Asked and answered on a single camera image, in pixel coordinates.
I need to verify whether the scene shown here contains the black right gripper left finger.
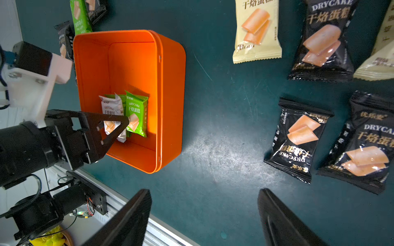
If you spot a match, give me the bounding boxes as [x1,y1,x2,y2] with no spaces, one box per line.
[84,189,152,246]

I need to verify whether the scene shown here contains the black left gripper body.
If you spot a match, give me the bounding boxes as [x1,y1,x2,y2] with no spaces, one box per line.
[45,110,102,171]

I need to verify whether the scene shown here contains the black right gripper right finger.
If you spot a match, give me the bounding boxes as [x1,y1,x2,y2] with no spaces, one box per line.
[258,188,327,246]

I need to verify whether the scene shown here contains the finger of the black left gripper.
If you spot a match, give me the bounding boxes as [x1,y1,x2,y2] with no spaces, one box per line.
[78,112,129,160]

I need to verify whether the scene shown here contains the white cookie packet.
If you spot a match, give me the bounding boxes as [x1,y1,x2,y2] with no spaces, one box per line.
[98,93,127,144]

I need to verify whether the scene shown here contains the orange storage box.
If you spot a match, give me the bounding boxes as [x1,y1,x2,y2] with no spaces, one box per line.
[73,30,186,174]

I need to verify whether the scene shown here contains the black cookie packet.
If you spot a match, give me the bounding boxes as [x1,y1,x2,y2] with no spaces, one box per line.
[264,98,334,184]
[317,91,394,194]
[85,0,108,25]
[54,20,75,61]
[288,0,359,82]

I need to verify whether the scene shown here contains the yellow cookie packet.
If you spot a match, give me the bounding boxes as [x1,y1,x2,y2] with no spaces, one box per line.
[233,0,282,64]

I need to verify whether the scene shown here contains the pale green cookie packet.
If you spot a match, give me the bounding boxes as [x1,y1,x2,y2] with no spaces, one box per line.
[354,2,394,81]

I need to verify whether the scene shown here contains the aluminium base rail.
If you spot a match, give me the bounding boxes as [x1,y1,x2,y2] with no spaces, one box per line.
[46,165,198,246]

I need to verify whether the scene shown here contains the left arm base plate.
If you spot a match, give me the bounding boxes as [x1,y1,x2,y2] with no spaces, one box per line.
[66,171,108,215]

